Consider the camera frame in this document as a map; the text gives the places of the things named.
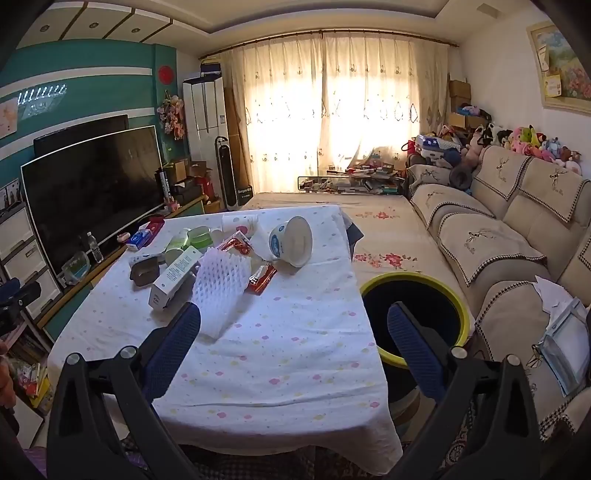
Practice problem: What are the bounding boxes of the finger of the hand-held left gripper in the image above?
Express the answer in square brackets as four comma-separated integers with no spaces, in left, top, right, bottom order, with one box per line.
[0,277,42,309]

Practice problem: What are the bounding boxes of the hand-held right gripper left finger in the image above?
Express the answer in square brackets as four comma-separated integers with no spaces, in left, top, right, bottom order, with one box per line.
[46,302,202,480]

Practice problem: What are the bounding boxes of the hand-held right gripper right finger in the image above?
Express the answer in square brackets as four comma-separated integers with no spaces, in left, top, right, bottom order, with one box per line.
[387,301,542,480]

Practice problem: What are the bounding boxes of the yellow-rimmed black trash bin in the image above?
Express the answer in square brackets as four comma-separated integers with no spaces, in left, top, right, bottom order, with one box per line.
[359,272,476,430]

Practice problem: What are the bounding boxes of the brown plastic tray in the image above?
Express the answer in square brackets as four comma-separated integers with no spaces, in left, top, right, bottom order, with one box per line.
[129,257,160,283]

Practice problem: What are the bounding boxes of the white drawer unit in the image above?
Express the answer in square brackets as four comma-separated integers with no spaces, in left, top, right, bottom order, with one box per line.
[0,200,63,319]

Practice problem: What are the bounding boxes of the pile of books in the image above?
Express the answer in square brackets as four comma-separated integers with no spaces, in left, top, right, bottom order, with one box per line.
[9,332,54,416]

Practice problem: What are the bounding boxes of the white green carton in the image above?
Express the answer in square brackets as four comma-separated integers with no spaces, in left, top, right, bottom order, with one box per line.
[148,246,204,311]

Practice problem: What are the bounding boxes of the white foam fruit net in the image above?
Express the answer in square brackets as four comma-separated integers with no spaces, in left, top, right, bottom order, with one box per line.
[191,247,249,340]

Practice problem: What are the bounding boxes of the clear water bottle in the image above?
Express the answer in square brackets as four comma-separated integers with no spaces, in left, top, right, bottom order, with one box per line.
[87,231,105,265]

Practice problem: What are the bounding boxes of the green white tube bottle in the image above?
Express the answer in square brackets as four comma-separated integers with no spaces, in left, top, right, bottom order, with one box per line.
[164,230,192,267]

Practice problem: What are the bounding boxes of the red snack wrapper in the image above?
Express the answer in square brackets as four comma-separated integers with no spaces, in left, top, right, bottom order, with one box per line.
[245,265,278,295]

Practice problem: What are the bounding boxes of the clear green plastic bottle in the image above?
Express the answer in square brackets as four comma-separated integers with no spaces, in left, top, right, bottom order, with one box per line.
[187,227,212,251]

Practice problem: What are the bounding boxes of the spotted white tablecloth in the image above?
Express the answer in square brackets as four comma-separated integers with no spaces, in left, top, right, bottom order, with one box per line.
[46,205,404,476]

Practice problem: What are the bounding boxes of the blue tissue pack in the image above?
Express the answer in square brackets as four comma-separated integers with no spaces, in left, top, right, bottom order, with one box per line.
[127,228,153,252]

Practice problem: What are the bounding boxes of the red white wrapper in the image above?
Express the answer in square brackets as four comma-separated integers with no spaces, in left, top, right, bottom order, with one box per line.
[216,230,254,257]

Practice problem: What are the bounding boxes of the large flat television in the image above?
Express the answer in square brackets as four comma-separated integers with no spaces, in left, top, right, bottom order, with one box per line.
[21,124,166,278]

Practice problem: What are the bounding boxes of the white pink packet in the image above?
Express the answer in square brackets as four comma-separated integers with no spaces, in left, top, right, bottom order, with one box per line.
[222,212,259,234]

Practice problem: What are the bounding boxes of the patterned dark rug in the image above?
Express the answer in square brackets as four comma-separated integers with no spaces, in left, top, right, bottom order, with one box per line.
[175,434,485,480]

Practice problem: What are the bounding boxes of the white crumpled paper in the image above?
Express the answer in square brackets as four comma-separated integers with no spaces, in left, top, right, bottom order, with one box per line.
[533,274,575,311]

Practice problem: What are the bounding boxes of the clear plastic pouch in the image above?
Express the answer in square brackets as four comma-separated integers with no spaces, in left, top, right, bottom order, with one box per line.
[538,295,591,398]

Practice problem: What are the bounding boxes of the white round tub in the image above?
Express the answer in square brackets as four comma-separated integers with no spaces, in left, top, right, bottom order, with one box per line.
[256,216,314,268]

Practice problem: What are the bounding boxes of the black upright box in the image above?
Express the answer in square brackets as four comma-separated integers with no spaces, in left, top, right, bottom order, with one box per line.
[158,168,174,204]

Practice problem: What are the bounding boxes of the small flat television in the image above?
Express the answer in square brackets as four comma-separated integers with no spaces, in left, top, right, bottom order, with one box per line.
[33,114,130,158]

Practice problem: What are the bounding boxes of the black tower fan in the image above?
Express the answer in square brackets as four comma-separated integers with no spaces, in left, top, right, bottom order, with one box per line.
[216,135,238,210]

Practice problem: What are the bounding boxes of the beige sofa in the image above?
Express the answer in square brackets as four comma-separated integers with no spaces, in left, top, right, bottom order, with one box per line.
[406,145,591,462]

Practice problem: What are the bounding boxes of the glass coffee table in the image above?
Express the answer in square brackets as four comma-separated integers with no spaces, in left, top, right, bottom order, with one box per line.
[295,168,402,195]

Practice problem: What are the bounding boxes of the blue white star bag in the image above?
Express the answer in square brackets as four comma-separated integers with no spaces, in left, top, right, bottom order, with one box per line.
[416,134,462,155]

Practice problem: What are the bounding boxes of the white standing air conditioner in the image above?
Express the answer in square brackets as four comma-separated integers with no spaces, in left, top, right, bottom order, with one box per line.
[182,76,229,208]

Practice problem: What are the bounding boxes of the hanging flower decoration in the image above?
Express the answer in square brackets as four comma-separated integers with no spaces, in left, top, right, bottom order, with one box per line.
[157,90,185,139]

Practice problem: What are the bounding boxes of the pile of plush toys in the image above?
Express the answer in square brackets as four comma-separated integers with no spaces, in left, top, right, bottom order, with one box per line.
[462,122,583,175]

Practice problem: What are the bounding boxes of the cream embroidered curtains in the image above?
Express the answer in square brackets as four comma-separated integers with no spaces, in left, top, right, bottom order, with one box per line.
[217,30,451,195]

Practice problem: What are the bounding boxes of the framed flower painting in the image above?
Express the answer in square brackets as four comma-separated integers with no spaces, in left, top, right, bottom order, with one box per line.
[526,21,591,114]

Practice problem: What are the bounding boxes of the dark curtain rod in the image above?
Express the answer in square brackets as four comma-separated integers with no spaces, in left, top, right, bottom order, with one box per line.
[198,30,458,61]

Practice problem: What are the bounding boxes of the pale wall picture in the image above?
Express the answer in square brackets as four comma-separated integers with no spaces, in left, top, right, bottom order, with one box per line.
[0,100,19,139]

